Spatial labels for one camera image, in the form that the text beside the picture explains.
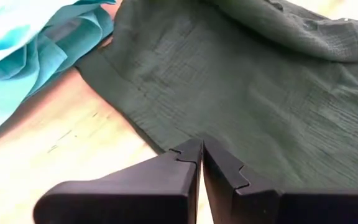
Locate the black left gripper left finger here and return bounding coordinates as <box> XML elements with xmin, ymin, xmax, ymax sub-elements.
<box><xmin>32</xmin><ymin>138</ymin><xmax>203</xmax><ymax>224</ymax></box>

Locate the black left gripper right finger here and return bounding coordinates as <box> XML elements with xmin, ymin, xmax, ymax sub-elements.
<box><xmin>202</xmin><ymin>139</ymin><xmax>358</xmax><ymax>224</ymax></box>

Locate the dark green buttoned knit shirt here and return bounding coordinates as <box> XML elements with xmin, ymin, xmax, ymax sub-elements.
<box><xmin>75</xmin><ymin>0</ymin><xmax>358</xmax><ymax>190</ymax></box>

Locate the turquoise shirt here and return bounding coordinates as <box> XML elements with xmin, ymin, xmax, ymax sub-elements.
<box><xmin>0</xmin><ymin>0</ymin><xmax>117</xmax><ymax>147</ymax></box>

